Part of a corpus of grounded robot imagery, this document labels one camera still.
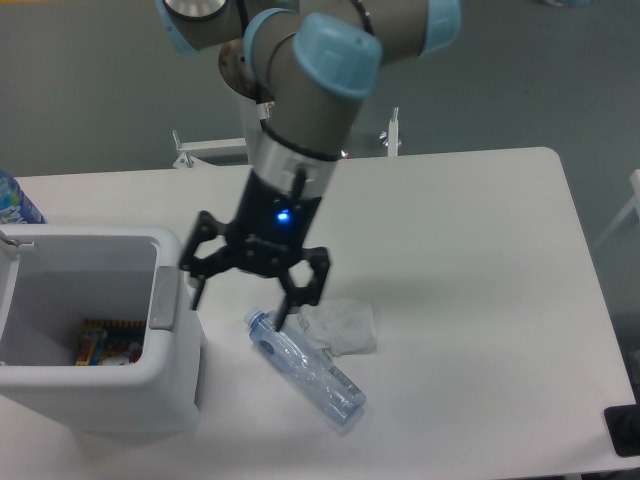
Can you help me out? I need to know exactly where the crumpled clear plastic wrapper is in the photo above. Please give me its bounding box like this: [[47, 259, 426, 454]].
[[296, 298, 377, 357]]

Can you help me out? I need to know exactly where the colourful snack wrapper in bin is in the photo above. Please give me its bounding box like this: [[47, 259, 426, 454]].
[[75, 319, 146, 366]]

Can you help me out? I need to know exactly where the white plastic trash can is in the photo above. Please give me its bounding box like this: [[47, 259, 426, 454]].
[[1, 224, 206, 433]]

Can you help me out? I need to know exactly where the grey trash can push button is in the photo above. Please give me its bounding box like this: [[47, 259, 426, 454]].
[[149, 266, 182, 331]]

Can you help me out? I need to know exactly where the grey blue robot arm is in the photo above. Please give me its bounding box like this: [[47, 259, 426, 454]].
[[156, 1, 461, 328]]

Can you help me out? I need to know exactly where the blue labelled bottle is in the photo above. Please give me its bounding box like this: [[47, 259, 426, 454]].
[[1, 171, 47, 224]]

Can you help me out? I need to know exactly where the black clamp at table edge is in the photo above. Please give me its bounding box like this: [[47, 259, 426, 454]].
[[604, 404, 639, 458]]

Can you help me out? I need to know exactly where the white frame at right edge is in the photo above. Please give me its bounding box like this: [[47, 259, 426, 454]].
[[604, 169, 639, 241]]

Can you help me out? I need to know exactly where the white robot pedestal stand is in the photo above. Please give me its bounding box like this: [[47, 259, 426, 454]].
[[172, 96, 402, 169]]

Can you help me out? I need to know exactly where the clear plastic water bottle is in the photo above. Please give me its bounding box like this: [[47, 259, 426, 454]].
[[244, 309, 367, 427]]

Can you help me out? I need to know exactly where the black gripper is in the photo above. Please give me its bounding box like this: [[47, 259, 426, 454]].
[[178, 169, 333, 332]]

